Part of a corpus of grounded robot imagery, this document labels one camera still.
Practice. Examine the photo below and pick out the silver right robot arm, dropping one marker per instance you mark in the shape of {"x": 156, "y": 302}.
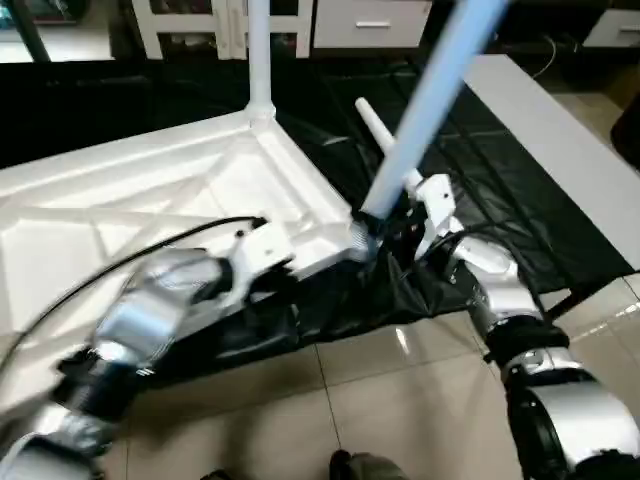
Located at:
{"x": 500, "y": 290}

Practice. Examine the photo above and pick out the white glass door cabinet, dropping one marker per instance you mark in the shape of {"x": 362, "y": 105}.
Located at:
{"x": 190, "y": 25}

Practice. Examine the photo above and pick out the white plastic table leg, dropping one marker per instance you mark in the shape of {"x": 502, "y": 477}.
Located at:
{"x": 260, "y": 55}
{"x": 375, "y": 125}
{"x": 430, "y": 100}

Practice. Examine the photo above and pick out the black left robot foot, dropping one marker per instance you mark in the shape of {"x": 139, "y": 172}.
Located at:
{"x": 215, "y": 474}

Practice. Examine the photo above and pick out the black work mat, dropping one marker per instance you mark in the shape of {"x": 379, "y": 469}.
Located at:
{"x": 500, "y": 200}

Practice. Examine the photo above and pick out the white plastic table top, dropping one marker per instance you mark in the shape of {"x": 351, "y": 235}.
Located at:
{"x": 130, "y": 190}

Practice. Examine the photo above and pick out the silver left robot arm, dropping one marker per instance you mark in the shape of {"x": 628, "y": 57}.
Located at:
{"x": 150, "y": 320}

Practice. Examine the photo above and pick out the white flat board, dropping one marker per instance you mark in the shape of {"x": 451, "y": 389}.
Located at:
{"x": 560, "y": 140}

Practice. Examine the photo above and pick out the small white drawer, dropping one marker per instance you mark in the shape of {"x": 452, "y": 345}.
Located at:
{"x": 612, "y": 28}

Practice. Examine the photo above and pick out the black slanted pole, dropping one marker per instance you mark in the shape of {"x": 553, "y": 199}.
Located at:
{"x": 28, "y": 30}

